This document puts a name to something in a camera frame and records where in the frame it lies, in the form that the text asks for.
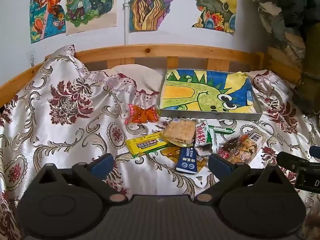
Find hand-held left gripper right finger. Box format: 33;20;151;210
194;153;300;204

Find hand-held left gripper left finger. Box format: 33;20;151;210
30;153;129;204

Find clear mixed nut packet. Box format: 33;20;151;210
217;129;269;165

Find blue sachet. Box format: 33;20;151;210
176;146;200;173

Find white seaweed snack packet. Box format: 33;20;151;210
194;121;217;160

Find green stick packet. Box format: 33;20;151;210
209;125;235;134

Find yellow snack packet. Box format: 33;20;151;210
126;132;173;158

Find gold foil packet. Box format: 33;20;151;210
160;146;208;173

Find grey shallow box tray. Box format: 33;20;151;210
159;69;263;121

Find clear rice crisp packet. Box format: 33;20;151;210
162;119;196;147

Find orange snack packet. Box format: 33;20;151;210
124;103;160;125

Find floral satin blanket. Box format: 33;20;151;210
0;44;320;240

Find dinosaur drawing sheet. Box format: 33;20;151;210
161;69;257;112

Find cream pillow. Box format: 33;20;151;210
105;64;163;93

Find crumpled patterned cloth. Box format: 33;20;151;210
252;0;320;45

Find white wall pipe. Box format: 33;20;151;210
123;0;129;46

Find wall poster colourful mushrooms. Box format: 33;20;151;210
189;0;237;34

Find wall poster blond figure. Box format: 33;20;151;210
65;0;118;35

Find wall poster orange-haired figure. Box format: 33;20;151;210
30;0;67;44

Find wall poster purple swirls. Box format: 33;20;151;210
129;0;189;32

